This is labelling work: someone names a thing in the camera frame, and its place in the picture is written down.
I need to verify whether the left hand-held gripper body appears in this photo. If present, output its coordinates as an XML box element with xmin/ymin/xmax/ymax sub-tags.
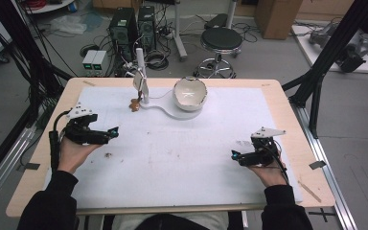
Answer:
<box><xmin>61</xmin><ymin>102</ymin><xmax>111</xmax><ymax>147</ymax></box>

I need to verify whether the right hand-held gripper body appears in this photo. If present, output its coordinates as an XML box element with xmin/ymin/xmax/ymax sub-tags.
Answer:
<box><xmin>238</xmin><ymin>126</ymin><xmax>288</xmax><ymax>168</ymax></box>

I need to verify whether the small brown object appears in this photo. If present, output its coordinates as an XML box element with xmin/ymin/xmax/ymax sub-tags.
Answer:
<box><xmin>128</xmin><ymin>90</ymin><xmax>144</xmax><ymax>113</ymax></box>

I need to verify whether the white stand with round base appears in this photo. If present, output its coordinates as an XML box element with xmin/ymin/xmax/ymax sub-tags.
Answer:
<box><xmin>135</xmin><ymin>47</ymin><xmax>205</xmax><ymax>121</ymax></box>

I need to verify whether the person's right hand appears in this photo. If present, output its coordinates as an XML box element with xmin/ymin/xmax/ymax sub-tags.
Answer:
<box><xmin>248</xmin><ymin>157</ymin><xmax>288</xmax><ymax>188</ymax></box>

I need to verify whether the person's left hand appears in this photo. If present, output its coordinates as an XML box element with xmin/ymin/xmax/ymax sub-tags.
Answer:
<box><xmin>57</xmin><ymin>137</ymin><xmax>103</xmax><ymax>176</ymax></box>

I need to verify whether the wooden table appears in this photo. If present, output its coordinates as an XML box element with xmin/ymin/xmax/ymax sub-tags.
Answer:
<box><xmin>6</xmin><ymin>77</ymin><xmax>336</xmax><ymax>219</ymax></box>

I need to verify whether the grey tape piece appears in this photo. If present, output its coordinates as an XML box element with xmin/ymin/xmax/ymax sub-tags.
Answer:
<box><xmin>16</xmin><ymin>162</ymin><xmax>41</xmax><ymax>172</ymax></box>
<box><xmin>309</xmin><ymin>160</ymin><xmax>328</xmax><ymax>171</ymax></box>

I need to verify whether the white foam mat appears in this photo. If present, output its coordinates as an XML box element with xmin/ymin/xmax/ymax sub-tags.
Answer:
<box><xmin>43</xmin><ymin>85</ymin><xmax>304</xmax><ymax>211</ymax></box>

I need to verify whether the thin wooden stick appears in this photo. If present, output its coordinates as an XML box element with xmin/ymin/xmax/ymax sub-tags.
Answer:
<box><xmin>297</xmin><ymin>179</ymin><xmax>323</xmax><ymax>203</ymax></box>

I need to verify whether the white power supply unit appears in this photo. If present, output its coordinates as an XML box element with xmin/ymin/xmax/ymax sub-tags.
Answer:
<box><xmin>91</xmin><ymin>50</ymin><xmax>108</xmax><ymax>73</ymax></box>
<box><xmin>81</xmin><ymin>49</ymin><xmax>98</xmax><ymax>73</ymax></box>

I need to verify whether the white egg-shaped bowl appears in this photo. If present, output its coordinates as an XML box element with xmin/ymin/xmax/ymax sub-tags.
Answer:
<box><xmin>172</xmin><ymin>77</ymin><xmax>209</xmax><ymax>112</ymax></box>

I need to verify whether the black computer tower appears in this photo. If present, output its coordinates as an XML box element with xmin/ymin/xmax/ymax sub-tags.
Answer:
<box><xmin>108</xmin><ymin>7</ymin><xmax>139</xmax><ymax>62</ymax></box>
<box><xmin>136</xmin><ymin>5</ymin><xmax>158</xmax><ymax>53</ymax></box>

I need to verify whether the clear plastic bag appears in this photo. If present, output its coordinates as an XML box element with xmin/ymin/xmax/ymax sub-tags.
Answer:
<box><xmin>46</xmin><ymin>13</ymin><xmax>88</xmax><ymax>35</ymax></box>

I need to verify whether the white board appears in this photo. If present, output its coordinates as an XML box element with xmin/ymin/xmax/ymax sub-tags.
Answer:
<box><xmin>291</xmin><ymin>23</ymin><xmax>368</xmax><ymax>75</ymax></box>

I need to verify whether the black round stool chrome base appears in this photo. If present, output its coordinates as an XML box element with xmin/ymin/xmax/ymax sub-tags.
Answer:
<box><xmin>194</xmin><ymin>26</ymin><xmax>244</xmax><ymax>80</ymax></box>

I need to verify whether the grey metal stand leg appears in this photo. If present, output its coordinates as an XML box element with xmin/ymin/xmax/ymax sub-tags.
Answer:
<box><xmin>170</xmin><ymin>0</ymin><xmax>190</xmax><ymax>62</ymax></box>

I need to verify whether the grey device on board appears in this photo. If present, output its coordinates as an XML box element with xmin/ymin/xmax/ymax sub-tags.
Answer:
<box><xmin>309</xmin><ymin>21</ymin><xmax>368</xmax><ymax>74</ymax></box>

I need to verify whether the cardboard box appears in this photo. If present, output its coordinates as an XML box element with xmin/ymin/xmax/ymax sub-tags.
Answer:
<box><xmin>254</xmin><ymin>0</ymin><xmax>303</xmax><ymax>40</ymax></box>

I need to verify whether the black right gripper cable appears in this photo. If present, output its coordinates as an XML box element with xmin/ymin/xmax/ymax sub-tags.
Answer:
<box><xmin>258</xmin><ymin>140</ymin><xmax>290</xmax><ymax>186</ymax></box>

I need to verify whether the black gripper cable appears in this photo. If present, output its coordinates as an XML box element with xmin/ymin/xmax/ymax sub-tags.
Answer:
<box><xmin>49</xmin><ymin>109</ymin><xmax>72</xmax><ymax>173</ymax></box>
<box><xmin>258</xmin><ymin>140</ymin><xmax>290</xmax><ymax>186</ymax></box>

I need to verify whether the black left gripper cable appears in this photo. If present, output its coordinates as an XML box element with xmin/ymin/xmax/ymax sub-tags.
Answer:
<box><xmin>49</xmin><ymin>109</ymin><xmax>72</xmax><ymax>173</ymax></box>

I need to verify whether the aluminium rail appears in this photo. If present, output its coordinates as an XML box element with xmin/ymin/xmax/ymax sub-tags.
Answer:
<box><xmin>0</xmin><ymin>126</ymin><xmax>36</xmax><ymax>213</ymax></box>
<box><xmin>289</xmin><ymin>103</ymin><xmax>359</xmax><ymax>230</ymax></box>

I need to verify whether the coiled black cable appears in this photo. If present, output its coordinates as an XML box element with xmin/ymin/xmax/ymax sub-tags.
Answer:
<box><xmin>144</xmin><ymin>50</ymin><xmax>171</xmax><ymax>71</ymax></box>

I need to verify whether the black metal frame post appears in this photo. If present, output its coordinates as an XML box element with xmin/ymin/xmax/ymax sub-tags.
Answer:
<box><xmin>0</xmin><ymin>0</ymin><xmax>75</xmax><ymax>129</ymax></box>
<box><xmin>282</xmin><ymin>0</ymin><xmax>368</xmax><ymax>139</ymax></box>

